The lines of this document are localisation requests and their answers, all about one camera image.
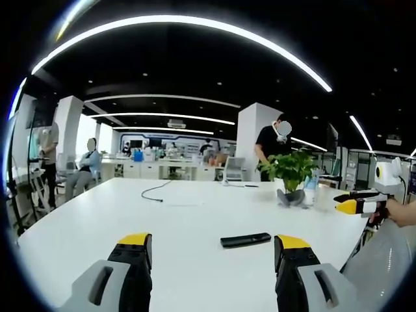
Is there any black cable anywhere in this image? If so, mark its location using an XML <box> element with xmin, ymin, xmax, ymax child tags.
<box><xmin>140</xmin><ymin>180</ymin><xmax>172</xmax><ymax>203</ymax></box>

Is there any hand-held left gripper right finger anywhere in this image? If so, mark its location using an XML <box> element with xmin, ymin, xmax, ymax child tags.
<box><xmin>274</xmin><ymin>234</ymin><xmax>358</xmax><ymax>312</ymax></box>

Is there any grey chair back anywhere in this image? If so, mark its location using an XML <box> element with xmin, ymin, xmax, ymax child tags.
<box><xmin>341</xmin><ymin>220</ymin><xmax>416</xmax><ymax>312</ymax></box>

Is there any black tripod stand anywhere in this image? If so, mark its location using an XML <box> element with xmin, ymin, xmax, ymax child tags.
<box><xmin>5</xmin><ymin>120</ymin><xmax>36</xmax><ymax>237</ymax></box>

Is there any green potted plant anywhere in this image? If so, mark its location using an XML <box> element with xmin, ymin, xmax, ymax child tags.
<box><xmin>256</xmin><ymin>148</ymin><xmax>321</xmax><ymax>194</ymax></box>

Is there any person's right hand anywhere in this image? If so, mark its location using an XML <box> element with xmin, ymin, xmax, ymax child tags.
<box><xmin>385</xmin><ymin>198</ymin><xmax>416</xmax><ymax>228</ymax></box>

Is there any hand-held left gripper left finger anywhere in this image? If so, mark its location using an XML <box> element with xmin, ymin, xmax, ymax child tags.
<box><xmin>57</xmin><ymin>232</ymin><xmax>153</xmax><ymax>312</ymax></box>

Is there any white office counter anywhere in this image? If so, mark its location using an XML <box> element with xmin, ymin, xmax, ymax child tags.
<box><xmin>100</xmin><ymin>157</ymin><xmax>225</xmax><ymax>181</ymax></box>

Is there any black remote control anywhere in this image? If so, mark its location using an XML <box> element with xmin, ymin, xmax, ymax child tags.
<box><xmin>220</xmin><ymin>232</ymin><xmax>272</xmax><ymax>250</ymax></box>

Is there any white office chair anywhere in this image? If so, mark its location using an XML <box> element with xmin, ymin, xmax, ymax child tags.
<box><xmin>223</xmin><ymin>156</ymin><xmax>246</xmax><ymax>181</ymax></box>

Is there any grey cloth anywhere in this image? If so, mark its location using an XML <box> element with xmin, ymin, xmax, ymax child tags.
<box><xmin>276</xmin><ymin>188</ymin><xmax>306</xmax><ymax>207</ymax></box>

